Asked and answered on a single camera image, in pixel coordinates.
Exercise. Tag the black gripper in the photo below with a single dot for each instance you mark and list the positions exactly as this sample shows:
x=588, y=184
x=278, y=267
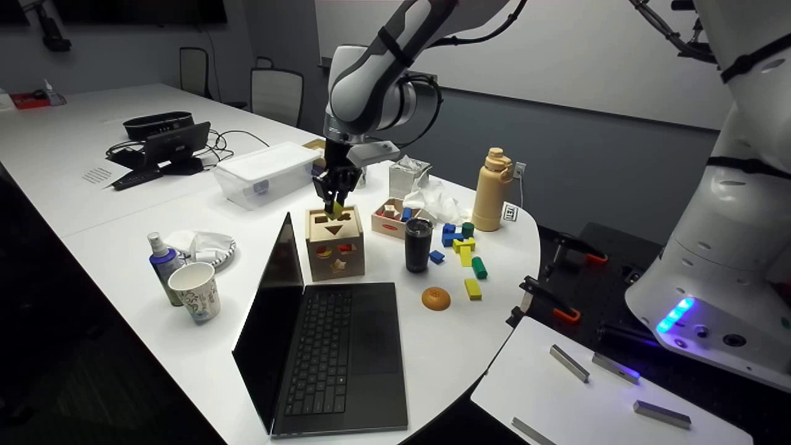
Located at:
x=338, y=164

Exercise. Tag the small yellow cube block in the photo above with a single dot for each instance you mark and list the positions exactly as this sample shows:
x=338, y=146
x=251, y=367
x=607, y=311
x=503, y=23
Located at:
x=333, y=211

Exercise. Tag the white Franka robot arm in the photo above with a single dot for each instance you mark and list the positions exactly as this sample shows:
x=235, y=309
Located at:
x=371, y=75

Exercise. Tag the wooden shape sorter box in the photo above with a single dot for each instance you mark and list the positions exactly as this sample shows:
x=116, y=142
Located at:
x=333, y=247

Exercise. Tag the small cardboard box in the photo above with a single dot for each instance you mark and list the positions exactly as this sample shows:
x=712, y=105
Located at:
x=312, y=144

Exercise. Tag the wooden tray with toys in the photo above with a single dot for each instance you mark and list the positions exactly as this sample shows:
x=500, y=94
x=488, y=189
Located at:
x=389, y=220

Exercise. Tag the clear plastic storage container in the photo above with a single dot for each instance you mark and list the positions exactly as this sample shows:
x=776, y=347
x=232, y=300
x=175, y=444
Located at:
x=262, y=173

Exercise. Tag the blue wooden block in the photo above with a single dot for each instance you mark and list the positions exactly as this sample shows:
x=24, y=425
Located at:
x=447, y=232
x=436, y=258
x=408, y=212

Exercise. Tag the black tumbler cup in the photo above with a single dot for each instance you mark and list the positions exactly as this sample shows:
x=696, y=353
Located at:
x=417, y=245

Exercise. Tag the white crumpled plastic wrap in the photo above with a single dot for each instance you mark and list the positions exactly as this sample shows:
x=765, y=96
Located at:
x=436, y=206

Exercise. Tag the dark office chair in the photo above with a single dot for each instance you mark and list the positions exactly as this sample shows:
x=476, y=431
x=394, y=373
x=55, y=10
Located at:
x=278, y=91
x=193, y=71

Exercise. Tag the crumpled clear plastic bag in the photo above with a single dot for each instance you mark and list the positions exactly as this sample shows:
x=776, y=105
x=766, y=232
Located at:
x=214, y=247

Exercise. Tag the green wooden block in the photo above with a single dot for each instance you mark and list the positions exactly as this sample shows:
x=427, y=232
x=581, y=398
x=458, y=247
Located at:
x=467, y=231
x=478, y=267

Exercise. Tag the yellow wooden block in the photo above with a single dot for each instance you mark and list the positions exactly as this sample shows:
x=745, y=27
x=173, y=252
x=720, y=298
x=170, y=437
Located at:
x=466, y=243
x=466, y=258

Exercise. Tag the orange round disc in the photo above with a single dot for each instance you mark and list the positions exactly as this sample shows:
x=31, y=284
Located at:
x=436, y=298

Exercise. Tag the tan plastic bottle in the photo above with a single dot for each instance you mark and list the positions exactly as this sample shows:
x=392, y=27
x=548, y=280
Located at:
x=492, y=189

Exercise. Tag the black open laptop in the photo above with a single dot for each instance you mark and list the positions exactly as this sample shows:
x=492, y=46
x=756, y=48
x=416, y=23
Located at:
x=328, y=353

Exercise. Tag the long yellow rectangular block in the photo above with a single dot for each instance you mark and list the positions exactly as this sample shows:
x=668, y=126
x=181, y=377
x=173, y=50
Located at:
x=472, y=290

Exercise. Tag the patterned paper cup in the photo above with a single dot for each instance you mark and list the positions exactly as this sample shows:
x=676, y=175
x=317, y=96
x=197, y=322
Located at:
x=195, y=293

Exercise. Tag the small spray bottle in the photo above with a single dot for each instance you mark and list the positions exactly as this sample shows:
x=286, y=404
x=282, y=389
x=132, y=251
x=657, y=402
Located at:
x=163, y=266

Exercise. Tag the black oval case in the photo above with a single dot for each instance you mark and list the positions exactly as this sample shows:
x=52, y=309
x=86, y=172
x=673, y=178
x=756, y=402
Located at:
x=157, y=123

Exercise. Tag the black clamp with red tip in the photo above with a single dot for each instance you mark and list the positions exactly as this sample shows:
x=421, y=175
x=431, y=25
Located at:
x=576, y=247
x=547, y=303

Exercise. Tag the grey metal bar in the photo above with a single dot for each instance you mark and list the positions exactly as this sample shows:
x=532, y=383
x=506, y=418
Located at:
x=568, y=364
x=532, y=431
x=615, y=369
x=661, y=414

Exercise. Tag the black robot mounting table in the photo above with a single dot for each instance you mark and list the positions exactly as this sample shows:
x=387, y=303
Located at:
x=614, y=288

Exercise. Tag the red flat item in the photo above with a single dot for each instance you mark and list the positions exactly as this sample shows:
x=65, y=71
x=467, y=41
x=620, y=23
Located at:
x=32, y=99

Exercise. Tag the white flat board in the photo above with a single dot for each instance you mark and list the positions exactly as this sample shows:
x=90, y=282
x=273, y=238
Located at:
x=576, y=404

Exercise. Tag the dark wall screen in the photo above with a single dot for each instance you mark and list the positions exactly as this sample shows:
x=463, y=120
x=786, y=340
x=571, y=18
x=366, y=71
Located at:
x=139, y=10

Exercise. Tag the black camera on mount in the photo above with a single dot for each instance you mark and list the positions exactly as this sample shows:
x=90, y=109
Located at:
x=49, y=27

